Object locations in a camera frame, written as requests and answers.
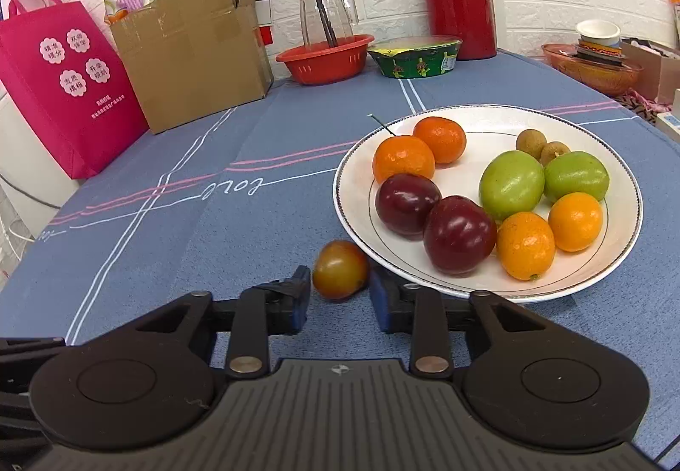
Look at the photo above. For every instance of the yellow orange kumquat on plate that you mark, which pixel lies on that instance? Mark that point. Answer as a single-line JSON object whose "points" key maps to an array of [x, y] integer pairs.
{"points": [[525, 246]]}

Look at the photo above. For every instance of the yellow orange kumquat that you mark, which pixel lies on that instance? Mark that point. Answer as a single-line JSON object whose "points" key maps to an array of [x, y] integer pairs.
{"points": [[525, 246], [576, 220]]}

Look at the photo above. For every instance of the dark red plum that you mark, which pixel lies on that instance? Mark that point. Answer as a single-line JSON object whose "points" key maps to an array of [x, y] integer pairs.
{"points": [[459, 235], [404, 202]]}

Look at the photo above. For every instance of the dark red plum right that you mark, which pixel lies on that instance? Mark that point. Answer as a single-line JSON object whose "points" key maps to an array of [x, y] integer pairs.
{"points": [[459, 235]]}

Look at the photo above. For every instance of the red plastic basket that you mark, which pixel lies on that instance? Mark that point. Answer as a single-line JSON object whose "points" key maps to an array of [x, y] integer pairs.
{"points": [[320, 64]]}

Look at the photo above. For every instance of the white power strip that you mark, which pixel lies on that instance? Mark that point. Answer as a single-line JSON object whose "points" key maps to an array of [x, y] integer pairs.
{"points": [[669, 122]]}

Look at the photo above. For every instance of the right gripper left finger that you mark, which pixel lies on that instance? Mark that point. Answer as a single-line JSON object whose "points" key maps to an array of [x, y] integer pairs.
{"points": [[273, 309]]}

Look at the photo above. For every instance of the brown cardboard box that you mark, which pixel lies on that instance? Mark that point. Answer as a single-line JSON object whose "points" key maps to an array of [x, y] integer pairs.
{"points": [[187, 59]]}

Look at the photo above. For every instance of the green fruit on plate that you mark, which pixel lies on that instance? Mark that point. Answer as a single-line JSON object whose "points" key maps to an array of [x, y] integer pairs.
{"points": [[575, 172]]}

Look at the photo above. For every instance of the blue striped tablecloth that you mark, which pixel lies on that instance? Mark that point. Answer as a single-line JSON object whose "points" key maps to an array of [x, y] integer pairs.
{"points": [[245, 197]]}

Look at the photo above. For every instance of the orange mandarin with stem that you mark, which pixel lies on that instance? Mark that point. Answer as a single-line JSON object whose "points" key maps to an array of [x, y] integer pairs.
{"points": [[401, 154]]}

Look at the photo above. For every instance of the green instant noodle bowl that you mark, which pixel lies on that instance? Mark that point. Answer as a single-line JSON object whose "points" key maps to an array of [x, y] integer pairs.
{"points": [[416, 57]]}

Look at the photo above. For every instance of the brown longan fruit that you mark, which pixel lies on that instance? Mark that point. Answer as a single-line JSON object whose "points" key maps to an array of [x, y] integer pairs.
{"points": [[532, 142]]}

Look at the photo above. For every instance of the dark red plum left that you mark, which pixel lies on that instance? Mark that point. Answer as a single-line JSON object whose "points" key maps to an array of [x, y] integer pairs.
{"points": [[404, 202]]}

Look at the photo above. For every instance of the white round plate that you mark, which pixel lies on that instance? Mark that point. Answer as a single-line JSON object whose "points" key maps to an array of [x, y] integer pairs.
{"points": [[491, 130]]}

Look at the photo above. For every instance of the black stick in pitcher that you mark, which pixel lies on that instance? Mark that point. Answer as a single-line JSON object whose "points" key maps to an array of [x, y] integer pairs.
{"points": [[327, 26]]}

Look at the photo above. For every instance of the pink tote bag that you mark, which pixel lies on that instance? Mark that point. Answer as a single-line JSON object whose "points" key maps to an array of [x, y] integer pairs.
{"points": [[69, 84]]}

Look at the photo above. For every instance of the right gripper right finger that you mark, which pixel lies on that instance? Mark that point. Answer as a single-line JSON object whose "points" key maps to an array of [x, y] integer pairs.
{"points": [[417, 311]]}

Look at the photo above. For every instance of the orange mandarin back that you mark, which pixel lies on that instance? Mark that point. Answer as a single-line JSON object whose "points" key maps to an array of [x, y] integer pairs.
{"points": [[445, 138]]}

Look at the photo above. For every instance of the glass pitcher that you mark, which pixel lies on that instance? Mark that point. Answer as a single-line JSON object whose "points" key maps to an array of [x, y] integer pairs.
{"points": [[342, 15]]}

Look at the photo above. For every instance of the large green fruit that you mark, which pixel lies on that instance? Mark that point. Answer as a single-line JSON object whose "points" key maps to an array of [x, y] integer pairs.
{"points": [[513, 182]]}

